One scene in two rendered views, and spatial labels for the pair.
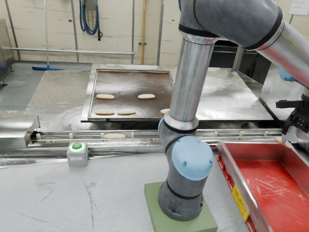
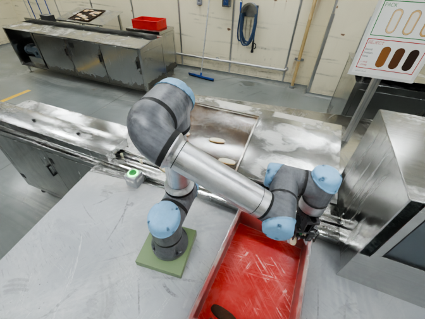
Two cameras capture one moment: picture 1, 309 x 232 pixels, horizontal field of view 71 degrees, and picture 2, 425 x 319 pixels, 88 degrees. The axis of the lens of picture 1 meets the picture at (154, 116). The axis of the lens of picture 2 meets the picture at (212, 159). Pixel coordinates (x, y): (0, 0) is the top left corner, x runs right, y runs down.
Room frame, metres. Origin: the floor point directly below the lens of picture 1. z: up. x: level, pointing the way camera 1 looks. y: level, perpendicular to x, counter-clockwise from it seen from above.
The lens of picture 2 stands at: (0.19, -0.49, 1.74)
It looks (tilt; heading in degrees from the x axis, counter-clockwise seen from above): 42 degrees down; 31
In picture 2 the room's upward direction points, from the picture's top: 2 degrees clockwise
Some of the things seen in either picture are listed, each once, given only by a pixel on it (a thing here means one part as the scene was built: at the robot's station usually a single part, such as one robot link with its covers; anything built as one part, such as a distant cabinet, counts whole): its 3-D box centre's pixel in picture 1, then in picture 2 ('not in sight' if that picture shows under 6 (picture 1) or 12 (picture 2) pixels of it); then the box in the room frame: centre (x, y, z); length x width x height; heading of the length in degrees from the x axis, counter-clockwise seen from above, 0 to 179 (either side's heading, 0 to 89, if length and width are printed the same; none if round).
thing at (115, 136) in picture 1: (114, 136); not in sight; (0.83, 0.18, 0.86); 0.10 x 0.04 x 0.01; 100
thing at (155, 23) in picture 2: not in sight; (149, 23); (3.46, 2.87, 0.94); 0.51 x 0.36 x 0.13; 104
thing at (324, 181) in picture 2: not in sight; (320, 186); (0.70, -0.54, 1.29); 0.09 x 0.08 x 0.11; 103
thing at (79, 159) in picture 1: (78, 157); (135, 180); (0.68, 0.30, 0.84); 0.08 x 0.08 x 0.11; 10
